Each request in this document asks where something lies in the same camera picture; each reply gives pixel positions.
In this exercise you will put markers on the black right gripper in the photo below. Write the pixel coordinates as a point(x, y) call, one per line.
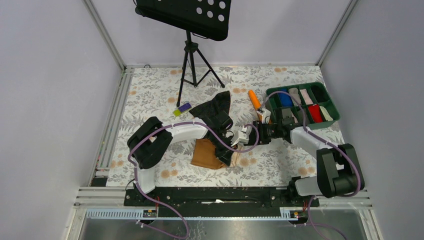
point(262, 139)

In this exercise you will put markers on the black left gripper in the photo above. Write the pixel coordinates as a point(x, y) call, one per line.
point(224, 156)

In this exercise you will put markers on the brown boxer underwear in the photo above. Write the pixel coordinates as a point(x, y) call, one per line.
point(204, 155)

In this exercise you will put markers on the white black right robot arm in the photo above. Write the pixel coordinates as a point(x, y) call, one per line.
point(338, 173)

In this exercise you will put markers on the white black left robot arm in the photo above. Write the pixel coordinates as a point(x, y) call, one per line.
point(149, 143)

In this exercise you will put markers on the blue rolled underwear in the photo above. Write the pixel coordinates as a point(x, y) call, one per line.
point(286, 100)

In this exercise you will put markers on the light grey rolled underwear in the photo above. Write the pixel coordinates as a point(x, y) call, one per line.
point(295, 96)

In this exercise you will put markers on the black striped underwear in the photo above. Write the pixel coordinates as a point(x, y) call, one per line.
point(215, 113)

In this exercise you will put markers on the pink rolled underwear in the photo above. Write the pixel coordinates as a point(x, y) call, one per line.
point(306, 97)

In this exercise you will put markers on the red rolled underwear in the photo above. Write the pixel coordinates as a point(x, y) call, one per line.
point(315, 113)

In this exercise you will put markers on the cream rolled underwear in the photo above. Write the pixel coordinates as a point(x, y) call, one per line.
point(325, 114)

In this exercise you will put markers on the orange rolled cloth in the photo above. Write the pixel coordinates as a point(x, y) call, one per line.
point(255, 101)

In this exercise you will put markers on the floral patterned table mat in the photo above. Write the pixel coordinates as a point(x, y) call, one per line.
point(155, 92)

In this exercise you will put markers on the green divided organizer tray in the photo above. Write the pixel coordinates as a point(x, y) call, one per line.
point(317, 92)

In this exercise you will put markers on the purple yellow small block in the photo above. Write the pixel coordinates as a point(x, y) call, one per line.
point(182, 109)

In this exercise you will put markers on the black music stand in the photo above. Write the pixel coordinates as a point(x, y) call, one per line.
point(206, 19)

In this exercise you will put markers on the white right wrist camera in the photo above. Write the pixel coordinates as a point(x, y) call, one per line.
point(264, 115)

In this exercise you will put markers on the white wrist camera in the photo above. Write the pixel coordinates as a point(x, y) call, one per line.
point(241, 136)
point(264, 115)

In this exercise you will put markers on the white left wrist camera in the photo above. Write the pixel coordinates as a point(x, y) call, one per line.
point(241, 136)

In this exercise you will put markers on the black mounting base rail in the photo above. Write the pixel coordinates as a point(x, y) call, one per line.
point(219, 202)

